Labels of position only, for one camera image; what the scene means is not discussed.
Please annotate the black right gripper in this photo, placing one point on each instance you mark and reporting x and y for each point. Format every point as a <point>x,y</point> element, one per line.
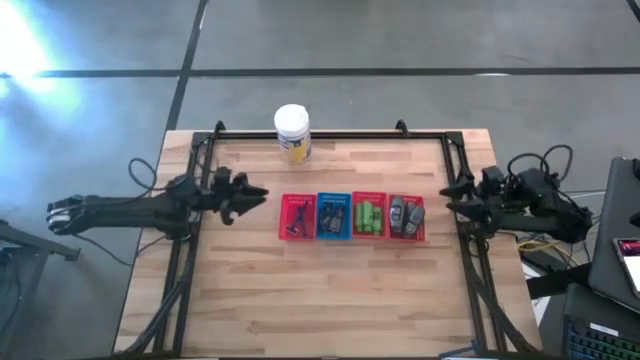
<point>492,195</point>

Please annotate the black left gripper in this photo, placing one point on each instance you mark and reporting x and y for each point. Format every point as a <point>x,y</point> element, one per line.
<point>227,197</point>

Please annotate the dark blue disposable razor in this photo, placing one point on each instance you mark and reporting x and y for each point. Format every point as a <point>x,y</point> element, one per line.
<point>305,227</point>
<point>292,230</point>

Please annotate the dark blue squeeze tube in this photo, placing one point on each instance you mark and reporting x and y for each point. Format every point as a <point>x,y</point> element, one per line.
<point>338,220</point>
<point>326,220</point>

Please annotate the green travel bottle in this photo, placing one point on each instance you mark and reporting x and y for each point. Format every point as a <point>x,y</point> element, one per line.
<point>368,216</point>
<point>359,217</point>
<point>377,222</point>

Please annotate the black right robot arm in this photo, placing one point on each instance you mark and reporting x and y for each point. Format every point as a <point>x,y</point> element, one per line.
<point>550,215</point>

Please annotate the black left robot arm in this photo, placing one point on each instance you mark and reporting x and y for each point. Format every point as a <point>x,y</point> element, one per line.
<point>125,212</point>

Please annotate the red plastic basket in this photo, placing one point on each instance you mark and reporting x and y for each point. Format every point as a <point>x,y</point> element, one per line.
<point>356,196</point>
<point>420,200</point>
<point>285,210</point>

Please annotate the blue plastic basket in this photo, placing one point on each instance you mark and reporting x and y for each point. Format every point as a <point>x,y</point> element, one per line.
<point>322,197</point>

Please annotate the white yellow wipes canister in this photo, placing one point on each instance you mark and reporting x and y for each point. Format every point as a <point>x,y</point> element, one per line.
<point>293,132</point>

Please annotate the black laptop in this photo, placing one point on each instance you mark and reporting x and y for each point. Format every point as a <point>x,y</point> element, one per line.
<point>607,240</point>

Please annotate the black keyboard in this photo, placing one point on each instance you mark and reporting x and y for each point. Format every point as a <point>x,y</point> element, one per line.
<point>585,320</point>

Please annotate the grey side table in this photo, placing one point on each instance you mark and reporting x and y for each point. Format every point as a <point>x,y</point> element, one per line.
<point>30,243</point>

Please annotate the black metal rig frame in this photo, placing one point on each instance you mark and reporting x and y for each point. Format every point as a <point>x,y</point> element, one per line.
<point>375,135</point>

